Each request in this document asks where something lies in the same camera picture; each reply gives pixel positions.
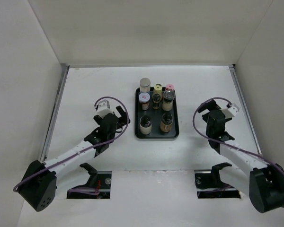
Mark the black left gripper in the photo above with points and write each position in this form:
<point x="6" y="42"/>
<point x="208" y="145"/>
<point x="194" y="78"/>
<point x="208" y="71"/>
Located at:
<point x="123" y="118"/>

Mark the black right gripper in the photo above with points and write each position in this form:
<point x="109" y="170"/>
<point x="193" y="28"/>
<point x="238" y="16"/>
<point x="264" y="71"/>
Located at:
<point x="210" y="105"/>

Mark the black pump bottle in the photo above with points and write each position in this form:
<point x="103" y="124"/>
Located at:
<point x="166" y="122"/>
<point x="145" y="125"/>

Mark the dark sauce jar white lid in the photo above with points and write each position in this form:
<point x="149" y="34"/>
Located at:
<point x="144" y="100"/>

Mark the pink cap spice bottle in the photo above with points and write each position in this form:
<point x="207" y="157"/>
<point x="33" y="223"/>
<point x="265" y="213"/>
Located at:
<point x="169" y="87"/>

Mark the tall jar silver lid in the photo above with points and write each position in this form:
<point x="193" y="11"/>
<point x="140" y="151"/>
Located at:
<point x="145" y="85"/>

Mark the small dark spice bottle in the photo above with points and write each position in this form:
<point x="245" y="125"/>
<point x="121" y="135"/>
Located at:
<point x="156" y="98"/>

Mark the yellow cap spice bottle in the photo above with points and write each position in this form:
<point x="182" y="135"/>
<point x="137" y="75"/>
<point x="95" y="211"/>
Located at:
<point x="157" y="89"/>

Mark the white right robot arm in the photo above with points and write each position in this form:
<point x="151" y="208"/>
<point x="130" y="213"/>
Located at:
<point x="261" y="180"/>

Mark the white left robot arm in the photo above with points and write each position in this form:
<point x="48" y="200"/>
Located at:
<point x="39" y="183"/>

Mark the black rectangular tray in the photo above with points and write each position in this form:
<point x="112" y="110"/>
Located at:
<point x="155" y="116"/>

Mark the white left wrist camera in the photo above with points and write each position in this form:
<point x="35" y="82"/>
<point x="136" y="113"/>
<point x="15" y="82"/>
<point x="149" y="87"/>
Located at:
<point x="103" y="108"/>

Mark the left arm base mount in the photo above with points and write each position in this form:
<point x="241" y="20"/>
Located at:
<point x="98" y="185"/>

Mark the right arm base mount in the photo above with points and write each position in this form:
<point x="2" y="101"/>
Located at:
<point x="209" y="185"/>

